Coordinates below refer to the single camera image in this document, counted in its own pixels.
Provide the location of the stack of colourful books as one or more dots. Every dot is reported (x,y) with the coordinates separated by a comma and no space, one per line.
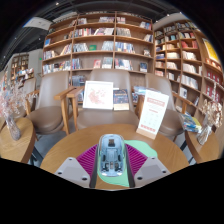
(190,123)

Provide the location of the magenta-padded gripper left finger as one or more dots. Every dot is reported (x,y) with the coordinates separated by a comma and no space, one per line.
(87,160)

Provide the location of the glass vase with pink blossoms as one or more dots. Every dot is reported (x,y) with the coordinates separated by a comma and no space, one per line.
(13,128)

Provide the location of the curved wooden bookshelf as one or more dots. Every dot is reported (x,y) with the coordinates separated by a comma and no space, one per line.
(186,66)

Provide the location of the dark cover book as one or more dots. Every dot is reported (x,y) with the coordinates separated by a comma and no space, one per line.
(121,98)

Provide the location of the white and red sign card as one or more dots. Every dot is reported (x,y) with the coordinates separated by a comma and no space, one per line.
(151,113)

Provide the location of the wide wooden bookshelf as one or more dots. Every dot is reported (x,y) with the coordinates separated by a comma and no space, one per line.
(100,50)

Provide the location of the glass vase with pale flowers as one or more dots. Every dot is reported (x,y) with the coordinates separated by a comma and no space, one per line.
(204,133)

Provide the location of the white hanging ceiling panel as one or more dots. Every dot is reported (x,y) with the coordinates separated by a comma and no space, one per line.
(37,23)

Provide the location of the small distant wooden bookshelf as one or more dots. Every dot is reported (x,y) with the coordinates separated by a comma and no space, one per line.
(20,65)

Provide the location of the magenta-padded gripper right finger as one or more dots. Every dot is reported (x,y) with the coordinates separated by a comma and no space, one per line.
(136,160)

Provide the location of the white picture with pink print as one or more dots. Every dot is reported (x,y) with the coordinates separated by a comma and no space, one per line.
(98,95)

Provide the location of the round wooden side table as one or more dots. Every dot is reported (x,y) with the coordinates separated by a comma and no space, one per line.
(203,150)
(20,143)

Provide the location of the transparent computer mouse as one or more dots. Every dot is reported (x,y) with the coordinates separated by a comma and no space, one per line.
(111,155)

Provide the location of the green cloud-shaped mouse pad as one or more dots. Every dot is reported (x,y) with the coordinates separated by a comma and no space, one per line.
(146,148)

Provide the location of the brown padded armchair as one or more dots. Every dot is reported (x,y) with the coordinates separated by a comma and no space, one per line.
(50,100)
(106,118)
(171,123)

